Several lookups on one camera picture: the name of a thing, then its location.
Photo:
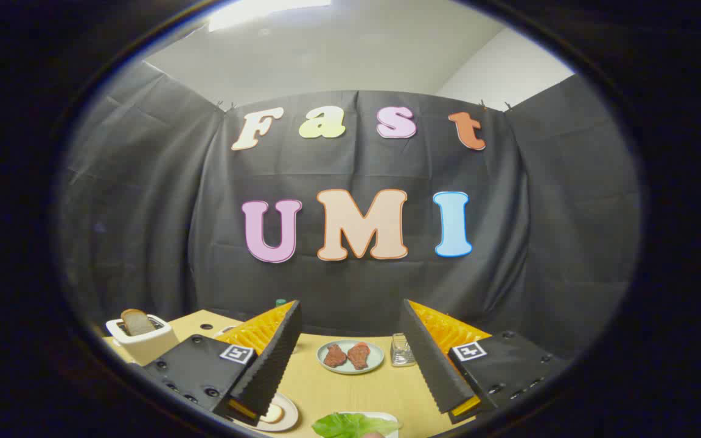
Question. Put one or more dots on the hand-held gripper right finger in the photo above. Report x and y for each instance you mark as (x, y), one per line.
(432, 365)

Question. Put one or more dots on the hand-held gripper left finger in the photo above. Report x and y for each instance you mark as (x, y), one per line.
(271, 365)

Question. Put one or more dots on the green lettuce leaf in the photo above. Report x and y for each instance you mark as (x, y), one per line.
(350, 426)

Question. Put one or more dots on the toasted bread slice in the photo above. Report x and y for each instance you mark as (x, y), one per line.
(137, 322)

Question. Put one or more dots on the plain white bread slice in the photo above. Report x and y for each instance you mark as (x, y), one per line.
(273, 413)

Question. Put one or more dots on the round beige plate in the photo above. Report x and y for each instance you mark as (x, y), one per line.
(288, 413)

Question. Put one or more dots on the white rectangular plate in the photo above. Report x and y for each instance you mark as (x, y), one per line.
(388, 417)

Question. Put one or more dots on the brown meat piece orange tip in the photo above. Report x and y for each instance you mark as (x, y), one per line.
(359, 356)

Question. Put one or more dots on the pale green plate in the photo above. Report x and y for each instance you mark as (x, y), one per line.
(350, 371)

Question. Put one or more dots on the white toaster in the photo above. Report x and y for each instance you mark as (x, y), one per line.
(143, 348)

